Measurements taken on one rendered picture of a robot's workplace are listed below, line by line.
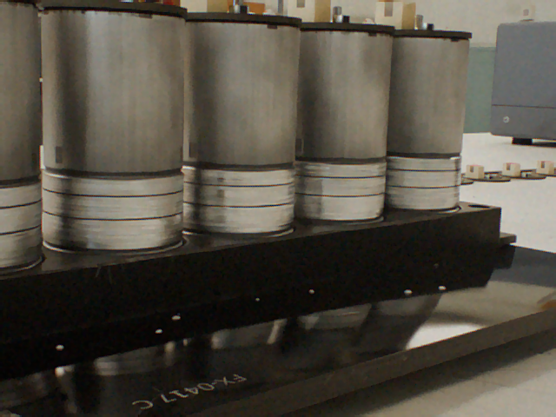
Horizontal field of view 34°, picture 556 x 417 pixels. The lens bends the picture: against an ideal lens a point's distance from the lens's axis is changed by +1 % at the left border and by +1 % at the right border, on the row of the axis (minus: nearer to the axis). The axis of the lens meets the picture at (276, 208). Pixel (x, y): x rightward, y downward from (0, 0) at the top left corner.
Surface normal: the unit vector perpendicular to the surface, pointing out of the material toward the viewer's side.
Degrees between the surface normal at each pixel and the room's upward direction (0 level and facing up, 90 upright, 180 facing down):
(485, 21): 90
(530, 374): 0
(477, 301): 0
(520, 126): 90
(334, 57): 90
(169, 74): 90
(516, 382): 0
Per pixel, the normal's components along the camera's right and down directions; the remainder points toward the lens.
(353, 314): 0.04, -0.99
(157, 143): 0.72, 0.13
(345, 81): 0.10, 0.15
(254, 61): 0.35, 0.15
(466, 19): -0.77, 0.07
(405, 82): -0.33, 0.13
